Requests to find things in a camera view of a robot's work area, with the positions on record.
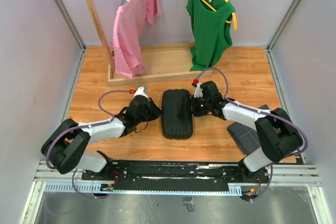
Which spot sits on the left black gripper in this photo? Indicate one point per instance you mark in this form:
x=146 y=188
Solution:
x=156 y=112

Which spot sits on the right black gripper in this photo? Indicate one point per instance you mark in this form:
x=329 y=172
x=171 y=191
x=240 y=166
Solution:
x=189 y=102

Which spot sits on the black plastic tool case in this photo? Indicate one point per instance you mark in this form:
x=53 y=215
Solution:
x=177 y=121

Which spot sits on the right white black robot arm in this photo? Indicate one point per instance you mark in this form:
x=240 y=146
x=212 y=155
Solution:
x=278 y=137

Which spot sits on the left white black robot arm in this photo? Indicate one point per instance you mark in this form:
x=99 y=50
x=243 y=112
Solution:
x=66 y=148

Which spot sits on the wooden clothes rack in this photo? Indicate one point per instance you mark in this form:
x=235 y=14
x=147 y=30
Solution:
x=163 y=62

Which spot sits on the grey folded cloth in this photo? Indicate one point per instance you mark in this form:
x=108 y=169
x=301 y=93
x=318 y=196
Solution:
x=243 y=129

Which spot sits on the pink t-shirt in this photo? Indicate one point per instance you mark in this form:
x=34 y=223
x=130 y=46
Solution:
x=128 y=26

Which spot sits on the green tank top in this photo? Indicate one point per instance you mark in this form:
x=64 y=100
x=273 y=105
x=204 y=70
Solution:
x=210 y=23

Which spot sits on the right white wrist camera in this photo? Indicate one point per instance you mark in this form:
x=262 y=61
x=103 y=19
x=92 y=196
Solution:
x=198 y=93

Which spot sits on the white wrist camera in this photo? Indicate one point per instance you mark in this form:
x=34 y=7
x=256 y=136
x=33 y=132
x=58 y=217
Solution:
x=198 y=93
x=140 y=91

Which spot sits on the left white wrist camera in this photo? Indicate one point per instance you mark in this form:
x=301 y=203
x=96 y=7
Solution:
x=140 y=91

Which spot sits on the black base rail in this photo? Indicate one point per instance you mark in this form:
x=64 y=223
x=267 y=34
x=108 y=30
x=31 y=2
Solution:
x=170 y=176

